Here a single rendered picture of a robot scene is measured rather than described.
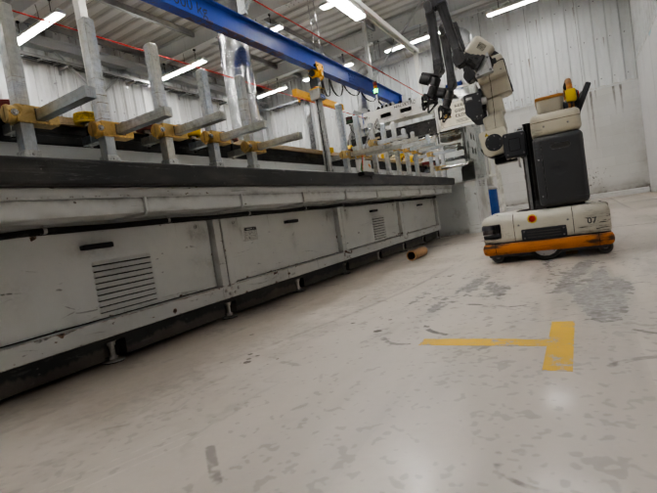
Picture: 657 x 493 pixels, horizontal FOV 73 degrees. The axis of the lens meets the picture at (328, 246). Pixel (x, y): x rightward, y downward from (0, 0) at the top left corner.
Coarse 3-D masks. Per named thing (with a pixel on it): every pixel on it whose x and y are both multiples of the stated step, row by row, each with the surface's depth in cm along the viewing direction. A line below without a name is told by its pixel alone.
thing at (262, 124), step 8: (264, 120) 179; (240, 128) 185; (248, 128) 183; (256, 128) 181; (264, 128) 181; (224, 136) 190; (232, 136) 188; (240, 136) 189; (192, 144) 199; (200, 144) 197
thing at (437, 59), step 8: (424, 8) 265; (432, 16) 266; (432, 24) 267; (432, 32) 268; (432, 40) 268; (432, 48) 269; (440, 48) 268; (432, 56) 269; (440, 56) 267; (440, 64) 267; (440, 72) 268
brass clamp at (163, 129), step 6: (156, 126) 164; (162, 126) 165; (168, 126) 167; (174, 126) 169; (156, 132) 164; (162, 132) 165; (168, 132) 167; (174, 132) 169; (156, 138) 167; (174, 138) 171; (180, 138) 172; (186, 138) 174
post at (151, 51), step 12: (144, 48) 166; (156, 48) 167; (156, 60) 166; (156, 72) 166; (156, 84) 165; (156, 96) 166; (156, 108) 166; (168, 120) 168; (168, 144) 167; (168, 156) 166
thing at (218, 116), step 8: (216, 112) 158; (224, 112) 159; (192, 120) 164; (200, 120) 162; (208, 120) 160; (216, 120) 159; (224, 120) 160; (176, 128) 169; (184, 128) 167; (192, 128) 165; (200, 128) 166; (152, 136) 176; (144, 144) 178; (152, 144) 179
